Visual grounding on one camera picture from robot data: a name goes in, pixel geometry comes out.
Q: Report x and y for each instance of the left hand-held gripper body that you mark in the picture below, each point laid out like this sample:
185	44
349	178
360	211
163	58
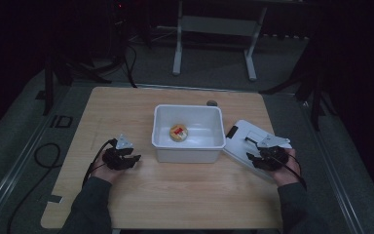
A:
115	159

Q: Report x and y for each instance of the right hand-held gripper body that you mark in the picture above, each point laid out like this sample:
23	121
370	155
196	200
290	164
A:
272	157

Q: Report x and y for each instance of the white plastic bin lid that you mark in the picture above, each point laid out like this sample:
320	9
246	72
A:
240	146

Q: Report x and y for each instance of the white plastic bin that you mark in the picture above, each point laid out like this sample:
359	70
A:
204	120

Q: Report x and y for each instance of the round gold tin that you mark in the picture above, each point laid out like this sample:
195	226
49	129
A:
179	133

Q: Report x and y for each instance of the person's left hand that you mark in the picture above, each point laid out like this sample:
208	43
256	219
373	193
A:
105	174

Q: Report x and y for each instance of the person's right hand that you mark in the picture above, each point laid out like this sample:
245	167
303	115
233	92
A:
289	175

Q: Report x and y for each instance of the grey table grommet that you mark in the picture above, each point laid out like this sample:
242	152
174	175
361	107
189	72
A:
211	103

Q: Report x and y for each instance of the dark tripod stand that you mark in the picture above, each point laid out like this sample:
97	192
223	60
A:
48	84
316	107

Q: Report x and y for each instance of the metal floor rail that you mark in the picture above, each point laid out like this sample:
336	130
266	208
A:
19	159
334	175

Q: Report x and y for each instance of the white metal stand frame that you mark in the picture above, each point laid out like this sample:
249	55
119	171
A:
217	26

